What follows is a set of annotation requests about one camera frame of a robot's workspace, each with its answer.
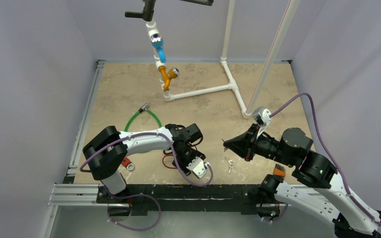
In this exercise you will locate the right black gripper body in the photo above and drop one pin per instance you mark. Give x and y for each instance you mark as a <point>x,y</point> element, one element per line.
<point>250,146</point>

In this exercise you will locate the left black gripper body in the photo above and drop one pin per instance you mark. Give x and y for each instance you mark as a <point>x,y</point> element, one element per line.
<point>185,156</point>

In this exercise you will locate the red cable lock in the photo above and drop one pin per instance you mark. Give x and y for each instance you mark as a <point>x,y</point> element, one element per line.
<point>167,161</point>

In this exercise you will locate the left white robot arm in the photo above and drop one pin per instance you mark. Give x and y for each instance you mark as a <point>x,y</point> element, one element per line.
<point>106,151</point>

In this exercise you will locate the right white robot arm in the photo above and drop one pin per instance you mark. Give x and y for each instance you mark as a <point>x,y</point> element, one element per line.
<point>341,208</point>

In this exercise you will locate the silver key bunch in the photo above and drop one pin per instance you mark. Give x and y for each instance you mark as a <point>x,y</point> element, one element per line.
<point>230,163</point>

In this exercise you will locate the orange hex key set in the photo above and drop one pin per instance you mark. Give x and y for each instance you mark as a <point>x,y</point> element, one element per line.
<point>279,170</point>

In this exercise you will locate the white pole with red stripe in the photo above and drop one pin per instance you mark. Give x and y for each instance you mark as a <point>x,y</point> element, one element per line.
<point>286,20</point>

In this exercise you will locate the orange tap valve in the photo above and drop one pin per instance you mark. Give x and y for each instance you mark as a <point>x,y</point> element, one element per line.
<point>168,75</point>

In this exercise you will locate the blue tap valve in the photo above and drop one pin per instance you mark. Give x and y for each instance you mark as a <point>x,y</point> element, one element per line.
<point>157,42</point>

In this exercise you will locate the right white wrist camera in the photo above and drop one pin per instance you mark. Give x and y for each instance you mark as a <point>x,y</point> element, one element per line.
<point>262,117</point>

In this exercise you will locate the red handled adjustable wrench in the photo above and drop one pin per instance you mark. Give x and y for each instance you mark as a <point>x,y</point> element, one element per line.
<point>126,162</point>

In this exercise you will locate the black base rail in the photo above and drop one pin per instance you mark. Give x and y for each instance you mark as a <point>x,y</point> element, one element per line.
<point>139,199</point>

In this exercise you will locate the white PVC pipe frame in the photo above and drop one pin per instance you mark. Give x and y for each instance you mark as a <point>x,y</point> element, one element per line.
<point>231,85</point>

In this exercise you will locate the black crank handle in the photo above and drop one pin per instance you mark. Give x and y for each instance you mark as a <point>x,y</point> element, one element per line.
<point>148,9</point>

